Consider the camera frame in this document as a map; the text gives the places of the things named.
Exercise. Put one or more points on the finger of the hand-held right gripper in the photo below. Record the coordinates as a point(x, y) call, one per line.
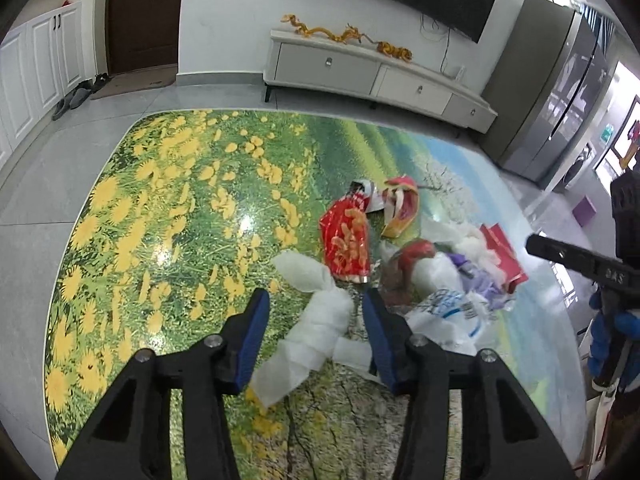
point(575, 257)

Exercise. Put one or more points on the yellow tiger ornament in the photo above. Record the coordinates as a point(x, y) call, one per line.
point(395, 51)

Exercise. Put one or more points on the green wall sign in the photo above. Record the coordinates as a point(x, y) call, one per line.
point(605, 133)

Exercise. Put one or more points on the grey slipper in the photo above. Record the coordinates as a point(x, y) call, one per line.
point(61, 110)
point(77, 99)

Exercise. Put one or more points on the white foam sleeve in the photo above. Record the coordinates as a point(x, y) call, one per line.
point(435, 272)

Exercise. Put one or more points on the white tissue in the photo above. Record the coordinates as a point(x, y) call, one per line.
point(472, 245)

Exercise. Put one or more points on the dark red wrapper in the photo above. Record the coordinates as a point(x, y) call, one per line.
point(415, 252)

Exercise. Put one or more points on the dark shoe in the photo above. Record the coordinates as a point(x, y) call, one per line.
point(99, 81)

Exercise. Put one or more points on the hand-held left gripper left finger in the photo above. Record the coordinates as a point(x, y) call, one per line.
point(252, 340)

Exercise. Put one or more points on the brown door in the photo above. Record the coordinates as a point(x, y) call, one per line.
point(145, 20)

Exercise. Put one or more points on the long white foam wrap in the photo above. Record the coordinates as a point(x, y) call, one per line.
point(320, 320)

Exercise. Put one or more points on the red snack packet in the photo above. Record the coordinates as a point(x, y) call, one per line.
point(345, 245)

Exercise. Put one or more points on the silver refrigerator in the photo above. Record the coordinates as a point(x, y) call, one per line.
point(545, 95)

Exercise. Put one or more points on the purple stool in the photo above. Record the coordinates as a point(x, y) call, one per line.
point(584, 212)

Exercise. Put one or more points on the red yellow torn packet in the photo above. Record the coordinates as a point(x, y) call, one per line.
point(402, 210)

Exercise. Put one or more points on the silver torn wrapper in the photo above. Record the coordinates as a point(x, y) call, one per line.
point(372, 197)

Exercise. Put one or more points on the white power strip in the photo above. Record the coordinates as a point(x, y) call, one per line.
point(458, 71)

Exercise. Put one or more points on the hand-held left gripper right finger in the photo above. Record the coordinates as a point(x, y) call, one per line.
point(382, 345)

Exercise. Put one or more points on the white low cabinet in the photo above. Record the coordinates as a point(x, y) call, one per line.
point(40, 70)

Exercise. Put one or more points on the white television cabinet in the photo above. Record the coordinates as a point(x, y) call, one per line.
point(325, 67)

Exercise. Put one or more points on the brown doormat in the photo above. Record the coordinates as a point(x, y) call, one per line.
point(135, 85)

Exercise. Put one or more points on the red paper box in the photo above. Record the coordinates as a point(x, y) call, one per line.
point(502, 255)

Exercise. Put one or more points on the white paper bag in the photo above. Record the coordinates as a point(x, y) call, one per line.
point(600, 430)

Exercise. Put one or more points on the red hanging decoration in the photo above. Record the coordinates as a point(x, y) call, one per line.
point(635, 132)

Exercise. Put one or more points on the yellow dragon ornament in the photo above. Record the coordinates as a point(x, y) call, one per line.
point(350, 35)
point(305, 29)

